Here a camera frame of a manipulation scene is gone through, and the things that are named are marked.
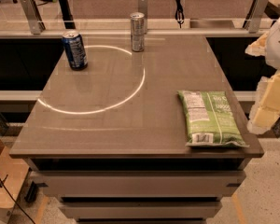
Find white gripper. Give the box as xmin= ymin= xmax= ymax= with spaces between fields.
xmin=245 ymin=18 xmax=280 ymax=134

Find blue pepsi can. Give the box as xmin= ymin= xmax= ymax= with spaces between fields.
xmin=62 ymin=30 xmax=88 ymax=70

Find silver slim can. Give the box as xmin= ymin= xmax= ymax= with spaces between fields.
xmin=130 ymin=12 xmax=145 ymax=52

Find green chip bag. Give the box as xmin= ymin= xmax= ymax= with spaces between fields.
xmin=177 ymin=91 xmax=248 ymax=147

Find grey drawer cabinet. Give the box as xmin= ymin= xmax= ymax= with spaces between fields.
xmin=31 ymin=170 xmax=245 ymax=224

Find cardboard box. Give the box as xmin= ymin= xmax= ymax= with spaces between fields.
xmin=0 ymin=140 xmax=29 ymax=224

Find right metal bracket post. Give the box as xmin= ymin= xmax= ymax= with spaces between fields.
xmin=244 ymin=0 xmax=269 ymax=34

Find metal bracket post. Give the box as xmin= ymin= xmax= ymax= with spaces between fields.
xmin=20 ymin=0 xmax=45 ymax=35
xmin=244 ymin=0 xmax=269 ymax=34
xmin=138 ymin=0 xmax=147 ymax=33

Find black hanging cable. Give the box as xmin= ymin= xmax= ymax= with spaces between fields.
xmin=174 ymin=0 xmax=186 ymax=29

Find middle metal bracket post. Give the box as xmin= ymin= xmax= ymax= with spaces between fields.
xmin=138 ymin=0 xmax=147 ymax=33

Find left metal bracket post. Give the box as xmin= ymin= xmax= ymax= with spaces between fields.
xmin=20 ymin=0 xmax=45 ymax=35

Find black floor cable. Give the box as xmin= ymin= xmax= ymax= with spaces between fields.
xmin=0 ymin=166 xmax=36 ymax=224

